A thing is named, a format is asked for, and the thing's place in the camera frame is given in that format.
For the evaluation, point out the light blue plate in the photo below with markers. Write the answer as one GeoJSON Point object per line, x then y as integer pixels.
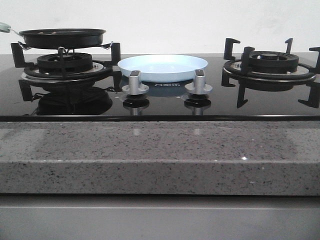
{"type": "Point", "coordinates": [162, 68]}

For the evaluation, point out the black frying pan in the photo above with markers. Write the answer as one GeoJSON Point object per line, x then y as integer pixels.
{"type": "Point", "coordinates": [68, 38]}

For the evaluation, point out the black glass gas hob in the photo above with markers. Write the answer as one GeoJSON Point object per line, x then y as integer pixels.
{"type": "Point", "coordinates": [232, 99]}

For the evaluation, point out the left silver stove knob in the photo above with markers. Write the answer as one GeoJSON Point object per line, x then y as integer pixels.
{"type": "Point", "coordinates": [135, 85]}

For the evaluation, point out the silver stove knob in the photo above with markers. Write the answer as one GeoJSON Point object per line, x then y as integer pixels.
{"type": "Point", "coordinates": [198, 86]}
{"type": "Point", "coordinates": [135, 85]}

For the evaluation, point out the right silver stove knob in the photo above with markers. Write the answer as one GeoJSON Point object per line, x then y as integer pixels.
{"type": "Point", "coordinates": [198, 86]}

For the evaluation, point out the right black pan support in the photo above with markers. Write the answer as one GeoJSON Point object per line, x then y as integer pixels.
{"type": "Point", "coordinates": [314, 94]}

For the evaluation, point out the black pan support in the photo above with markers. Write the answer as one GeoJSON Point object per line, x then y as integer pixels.
{"type": "Point", "coordinates": [19, 58]}
{"type": "Point", "coordinates": [314, 94]}

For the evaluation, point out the left black gas burner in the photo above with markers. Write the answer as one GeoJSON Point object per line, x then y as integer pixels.
{"type": "Point", "coordinates": [63, 68]}

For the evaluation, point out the black gas burner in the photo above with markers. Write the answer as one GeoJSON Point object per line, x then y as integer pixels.
{"type": "Point", "coordinates": [63, 68]}
{"type": "Point", "coordinates": [270, 67]}

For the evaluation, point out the right black gas burner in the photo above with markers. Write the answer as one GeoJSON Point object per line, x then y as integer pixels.
{"type": "Point", "coordinates": [270, 67]}

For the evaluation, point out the left black pan support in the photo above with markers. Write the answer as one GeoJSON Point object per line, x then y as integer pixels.
{"type": "Point", "coordinates": [19, 58]}

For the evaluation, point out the grey cabinet front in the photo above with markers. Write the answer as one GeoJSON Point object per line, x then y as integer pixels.
{"type": "Point", "coordinates": [83, 217]}

